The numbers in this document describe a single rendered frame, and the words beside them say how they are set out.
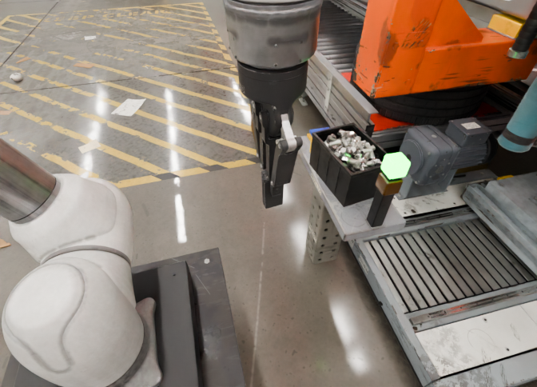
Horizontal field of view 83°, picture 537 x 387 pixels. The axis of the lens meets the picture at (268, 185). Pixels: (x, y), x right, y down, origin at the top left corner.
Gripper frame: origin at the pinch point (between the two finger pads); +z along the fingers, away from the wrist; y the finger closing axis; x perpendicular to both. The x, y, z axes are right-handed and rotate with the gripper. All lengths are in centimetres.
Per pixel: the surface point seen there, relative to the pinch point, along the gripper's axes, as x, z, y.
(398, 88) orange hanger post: 66, 21, -49
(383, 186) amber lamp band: 27.3, 14.1, -4.9
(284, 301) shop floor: 9, 73, -11
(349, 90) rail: 68, 38, -81
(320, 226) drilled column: 26, 51, -23
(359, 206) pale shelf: 28.7, 28.7, -11.3
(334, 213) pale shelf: 21.4, 28.6, -11.5
